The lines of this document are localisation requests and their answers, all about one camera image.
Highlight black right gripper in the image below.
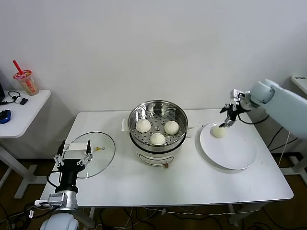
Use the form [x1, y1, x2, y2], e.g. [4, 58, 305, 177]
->
[219, 103, 242, 129]

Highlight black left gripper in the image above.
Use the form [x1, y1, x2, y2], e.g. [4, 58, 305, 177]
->
[52, 140, 94, 193]

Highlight glass lid with white handle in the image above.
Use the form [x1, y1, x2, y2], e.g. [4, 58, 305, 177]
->
[62, 131, 116, 179]

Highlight white steamed baozi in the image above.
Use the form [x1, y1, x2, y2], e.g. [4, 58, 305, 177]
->
[212, 126, 227, 139]
[136, 119, 151, 133]
[150, 133, 166, 146]
[164, 120, 179, 135]

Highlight white electric steamer pot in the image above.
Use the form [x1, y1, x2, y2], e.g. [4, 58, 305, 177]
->
[121, 115, 195, 171]

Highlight stainless steel steamer basket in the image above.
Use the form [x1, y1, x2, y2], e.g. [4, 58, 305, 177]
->
[127, 99, 188, 152]

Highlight white round plate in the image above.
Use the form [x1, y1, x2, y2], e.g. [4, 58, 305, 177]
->
[195, 121, 258, 173]

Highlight white side table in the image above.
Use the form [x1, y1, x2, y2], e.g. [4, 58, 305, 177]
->
[0, 90, 52, 199]

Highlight white desk with label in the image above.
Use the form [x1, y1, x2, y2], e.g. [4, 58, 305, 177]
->
[279, 75, 307, 183]

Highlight plastic bubble tea cup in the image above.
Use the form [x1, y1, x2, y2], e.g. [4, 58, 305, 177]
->
[13, 69, 39, 97]

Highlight red drinking straw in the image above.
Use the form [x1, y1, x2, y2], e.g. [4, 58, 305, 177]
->
[12, 60, 24, 75]

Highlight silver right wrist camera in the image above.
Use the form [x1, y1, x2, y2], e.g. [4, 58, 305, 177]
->
[229, 89, 246, 103]

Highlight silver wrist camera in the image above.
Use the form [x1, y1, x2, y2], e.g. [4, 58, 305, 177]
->
[229, 89, 246, 103]
[34, 193, 65, 207]

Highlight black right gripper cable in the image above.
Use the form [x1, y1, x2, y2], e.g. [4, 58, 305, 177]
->
[237, 111, 270, 125]

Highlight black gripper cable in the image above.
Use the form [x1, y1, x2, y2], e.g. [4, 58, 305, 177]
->
[237, 111, 270, 125]
[47, 171, 62, 187]

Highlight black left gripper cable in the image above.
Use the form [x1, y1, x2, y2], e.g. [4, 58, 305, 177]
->
[47, 171, 62, 187]

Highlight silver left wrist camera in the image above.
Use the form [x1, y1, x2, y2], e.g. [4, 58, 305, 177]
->
[34, 193, 65, 207]

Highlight white hanging cable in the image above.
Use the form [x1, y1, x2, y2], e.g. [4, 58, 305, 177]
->
[278, 133, 291, 168]

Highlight black cable with white plug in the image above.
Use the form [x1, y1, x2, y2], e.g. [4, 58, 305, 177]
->
[0, 90, 23, 106]

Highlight white floor cable with connector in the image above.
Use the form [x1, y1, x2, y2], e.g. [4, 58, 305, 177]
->
[129, 207, 252, 216]

